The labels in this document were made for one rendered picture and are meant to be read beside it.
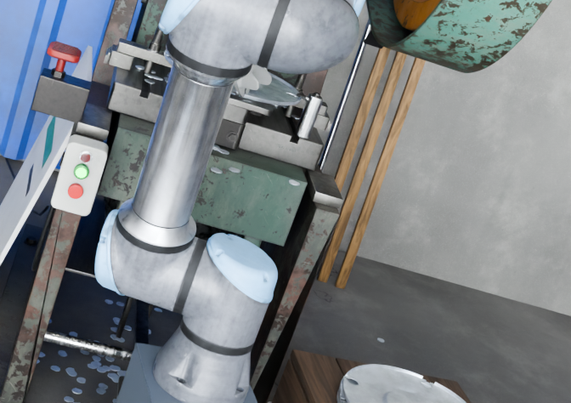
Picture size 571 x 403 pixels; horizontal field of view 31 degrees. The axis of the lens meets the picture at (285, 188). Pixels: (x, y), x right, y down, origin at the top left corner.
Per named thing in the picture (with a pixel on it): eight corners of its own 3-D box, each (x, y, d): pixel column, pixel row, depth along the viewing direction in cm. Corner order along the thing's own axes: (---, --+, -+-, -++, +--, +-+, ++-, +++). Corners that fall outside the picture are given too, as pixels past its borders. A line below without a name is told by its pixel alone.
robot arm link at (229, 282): (253, 358, 148) (283, 277, 144) (166, 327, 148) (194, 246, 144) (260, 323, 160) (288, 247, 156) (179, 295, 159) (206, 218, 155)
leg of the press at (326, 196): (267, 481, 218) (422, 95, 191) (216, 470, 216) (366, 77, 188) (239, 290, 304) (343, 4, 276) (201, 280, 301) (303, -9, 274)
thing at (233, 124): (251, 173, 195) (274, 109, 191) (182, 153, 192) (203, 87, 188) (242, 133, 218) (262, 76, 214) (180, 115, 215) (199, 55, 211)
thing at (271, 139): (315, 172, 212) (325, 145, 210) (105, 109, 203) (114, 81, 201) (297, 128, 240) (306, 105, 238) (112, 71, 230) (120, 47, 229)
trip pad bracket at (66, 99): (65, 178, 195) (93, 85, 189) (14, 165, 193) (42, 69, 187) (68, 168, 201) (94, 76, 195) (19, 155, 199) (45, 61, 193)
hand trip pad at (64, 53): (69, 95, 189) (80, 57, 187) (36, 85, 188) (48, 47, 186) (71, 85, 196) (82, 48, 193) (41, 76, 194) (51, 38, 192)
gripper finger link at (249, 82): (251, 110, 188) (257, 67, 183) (227, 98, 191) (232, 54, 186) (262, 105, 190) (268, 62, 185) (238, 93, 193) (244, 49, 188)
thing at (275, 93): (164, 39, 216) (165, 36, 216) (291, 80, 222) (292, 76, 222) (163, 73, 189) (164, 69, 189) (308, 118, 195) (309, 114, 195)
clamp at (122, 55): (181, 86, 215) (195, 41, 212) (103, 62, 211) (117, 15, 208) (180, 79, 221) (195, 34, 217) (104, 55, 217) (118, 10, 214)
